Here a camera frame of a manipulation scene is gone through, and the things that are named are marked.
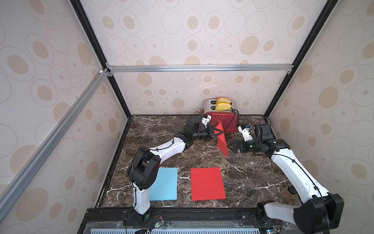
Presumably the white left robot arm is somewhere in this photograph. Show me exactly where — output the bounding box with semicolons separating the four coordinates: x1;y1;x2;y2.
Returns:
127;125;224;224

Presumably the yellow toast slice front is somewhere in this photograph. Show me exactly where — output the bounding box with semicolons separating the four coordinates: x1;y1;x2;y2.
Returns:
215;101;231;111

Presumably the diagonal aluminium frame bar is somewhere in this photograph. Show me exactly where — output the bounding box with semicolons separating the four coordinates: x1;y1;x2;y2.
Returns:
0;68;109;223

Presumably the light blue paper sheet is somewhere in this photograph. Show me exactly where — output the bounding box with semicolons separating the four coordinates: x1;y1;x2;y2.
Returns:
150;168;178;201

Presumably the horizontal aluminium frame bar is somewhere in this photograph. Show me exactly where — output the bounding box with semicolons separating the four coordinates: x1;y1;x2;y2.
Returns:
109;64;294;73

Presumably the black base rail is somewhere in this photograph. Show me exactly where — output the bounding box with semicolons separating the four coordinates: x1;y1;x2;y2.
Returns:
78;207;301;234

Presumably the black toaster power cable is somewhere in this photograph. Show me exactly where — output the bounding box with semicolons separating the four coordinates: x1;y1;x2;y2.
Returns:
230;109;243;132

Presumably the yellow toast slice rear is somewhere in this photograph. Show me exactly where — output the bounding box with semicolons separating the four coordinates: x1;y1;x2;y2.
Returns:
216;97;231;105

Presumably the red polka dot toaster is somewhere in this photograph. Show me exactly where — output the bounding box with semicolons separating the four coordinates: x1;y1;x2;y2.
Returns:
201;98;239;133

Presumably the red paper sheet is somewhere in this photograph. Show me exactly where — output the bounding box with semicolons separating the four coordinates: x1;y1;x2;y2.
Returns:
216;120;228;158
191;167;226;201

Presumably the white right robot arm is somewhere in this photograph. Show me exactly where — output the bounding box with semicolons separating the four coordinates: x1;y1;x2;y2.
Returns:
230;138;344;234

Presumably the jar with black lid near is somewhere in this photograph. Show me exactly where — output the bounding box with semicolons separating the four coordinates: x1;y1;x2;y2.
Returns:
287;185;298;195

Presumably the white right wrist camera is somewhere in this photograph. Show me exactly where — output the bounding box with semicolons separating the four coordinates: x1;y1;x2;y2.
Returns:
237;123;275;142

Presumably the yellow toast slice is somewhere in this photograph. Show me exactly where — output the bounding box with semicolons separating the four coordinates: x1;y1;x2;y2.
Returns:
216;97;231;105
215;101;231;111

